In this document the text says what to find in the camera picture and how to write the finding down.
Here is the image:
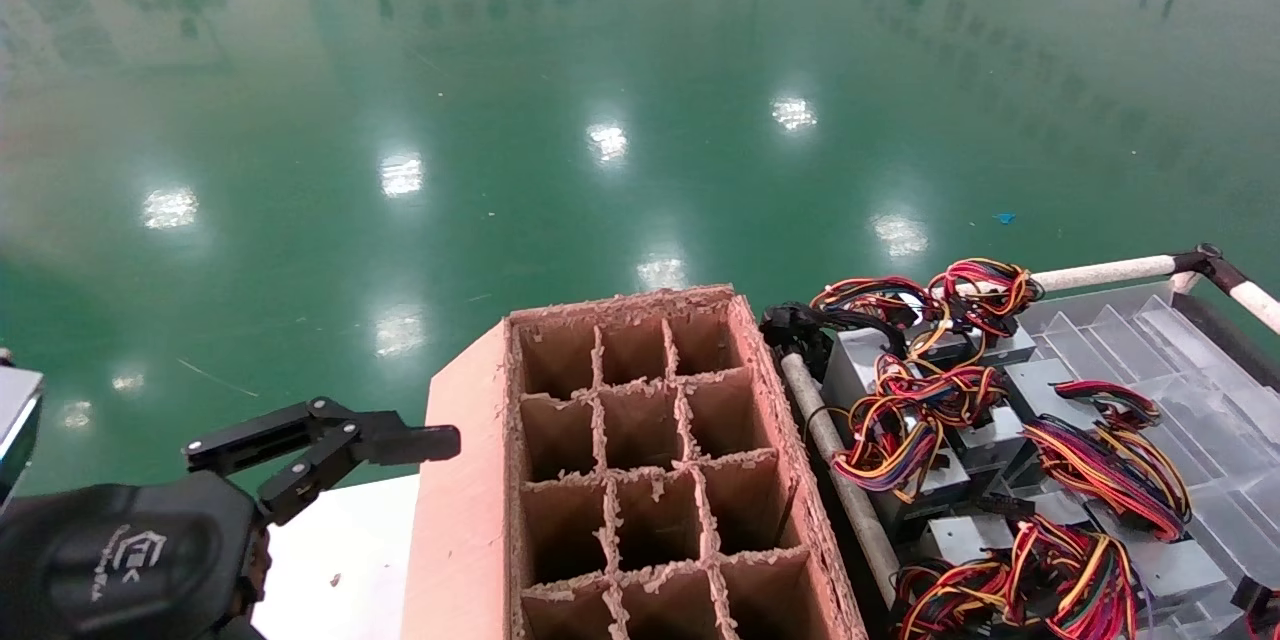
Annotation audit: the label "white rack pipe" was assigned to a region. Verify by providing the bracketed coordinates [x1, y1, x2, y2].
[1230, 280, 1280, 336]
[1030, 255, 1181, 294]

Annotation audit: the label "power supply with black cables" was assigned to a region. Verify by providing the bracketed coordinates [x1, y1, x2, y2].
[760, 277, 941, 413]

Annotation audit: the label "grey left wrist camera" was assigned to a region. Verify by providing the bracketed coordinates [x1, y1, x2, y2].
[0, 365, 46, 511]

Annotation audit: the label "brown cardboard divider box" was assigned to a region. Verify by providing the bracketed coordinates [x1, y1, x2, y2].
[400, 284, 871, 640]

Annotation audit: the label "clear plastic divider tray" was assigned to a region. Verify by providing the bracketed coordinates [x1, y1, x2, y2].
[1018, 280, 1280, 640]

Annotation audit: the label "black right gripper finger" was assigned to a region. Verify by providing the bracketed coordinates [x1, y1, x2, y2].
[1233, 578, 1280, 637]

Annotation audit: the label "grey rack pipe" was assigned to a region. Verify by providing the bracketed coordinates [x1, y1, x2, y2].
[780, 350, 903, 611]

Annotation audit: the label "black pipe joint connector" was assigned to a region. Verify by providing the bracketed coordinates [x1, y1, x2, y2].
[1170, 243, 1251, 297]

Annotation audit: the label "grey power supply coloured wires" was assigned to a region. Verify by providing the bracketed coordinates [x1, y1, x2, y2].
[1005, 358, 1168, 433]
[905, 258, 1043, 373]
[832, 395, 973, 533]
[1130, 538, 1235, 613]
[893, 515, 1149, 640]
[1025, 417, 1194, 545]
[875, 358, 1033, 473]

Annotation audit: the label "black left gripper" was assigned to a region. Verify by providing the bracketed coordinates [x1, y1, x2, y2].
[0, 398, 462, 640]

